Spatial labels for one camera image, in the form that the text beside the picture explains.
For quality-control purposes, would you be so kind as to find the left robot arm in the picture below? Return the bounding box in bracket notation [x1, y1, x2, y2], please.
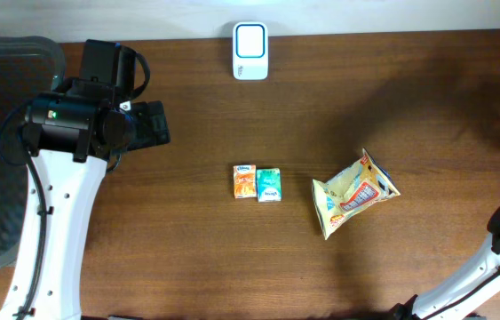
[0, 40, 171, 319]

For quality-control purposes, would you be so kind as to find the orange tissue pack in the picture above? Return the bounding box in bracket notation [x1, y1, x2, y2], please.
[233, 164, 257, 199]

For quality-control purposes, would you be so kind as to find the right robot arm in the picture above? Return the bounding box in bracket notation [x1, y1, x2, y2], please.
[391, 206, 500, 319]

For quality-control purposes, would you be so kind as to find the teal tissue pack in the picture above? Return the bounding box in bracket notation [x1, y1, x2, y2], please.
[257, 168, 282, 203]

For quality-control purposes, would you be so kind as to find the white barcode scanner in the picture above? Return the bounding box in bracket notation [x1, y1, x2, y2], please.
[232, 21, 269, 81]

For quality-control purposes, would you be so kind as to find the yellow chips bag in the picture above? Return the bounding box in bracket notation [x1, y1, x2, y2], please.
[312, 148, 401, 240]

